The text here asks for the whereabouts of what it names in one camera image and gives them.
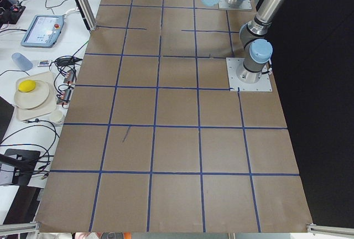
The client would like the white paper cup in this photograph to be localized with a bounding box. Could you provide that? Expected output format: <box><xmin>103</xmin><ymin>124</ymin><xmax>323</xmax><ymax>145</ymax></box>
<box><xmin>49</xmin><ymin>110</ymin><xmax>65</xmax><ymax>125</ymax></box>

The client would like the beige tray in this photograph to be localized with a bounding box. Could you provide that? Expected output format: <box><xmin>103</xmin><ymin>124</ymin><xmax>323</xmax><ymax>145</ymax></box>
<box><xmin>15</xmin><ymin>71</ymin><xmax>56</xmax><ymax>121</ymax></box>

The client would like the beige plate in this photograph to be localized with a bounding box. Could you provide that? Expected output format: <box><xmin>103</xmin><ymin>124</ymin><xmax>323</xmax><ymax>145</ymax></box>
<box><xmin>14</xmin><ymin>80</ymin><xmax>50</xmax><ymax>109</ymax></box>

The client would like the yellow lemon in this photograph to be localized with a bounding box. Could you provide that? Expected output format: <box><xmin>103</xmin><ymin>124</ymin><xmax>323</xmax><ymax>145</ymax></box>
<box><xmin>18</xmin><ymin>80</ymin><xmax>36</xmax><ymax>92</ymax></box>

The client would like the blue teach pendant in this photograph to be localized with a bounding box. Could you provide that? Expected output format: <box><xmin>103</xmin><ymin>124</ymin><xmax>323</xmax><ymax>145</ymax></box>
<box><xmin>21</xmin><ymin>15</ymin><xmax>64</xmax><ymax>48</ymax></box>

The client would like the blue plastic cup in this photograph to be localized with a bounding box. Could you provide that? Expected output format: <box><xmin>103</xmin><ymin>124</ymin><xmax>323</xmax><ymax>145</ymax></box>
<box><xmin>12</xmin><ymin>53</ymin><xmax>33</xmax><ymax>71</ymax></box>

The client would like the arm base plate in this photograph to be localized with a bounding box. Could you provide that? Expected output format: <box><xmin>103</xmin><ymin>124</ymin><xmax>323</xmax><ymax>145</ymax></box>
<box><xmin>226</xmin><ymin>58</ymin><xmax>272</xmax><ymax>92</ymax></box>
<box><xmin>218</xmin><ymin>0</ymin><xmax>252</xmax><ymax>11</ymax></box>

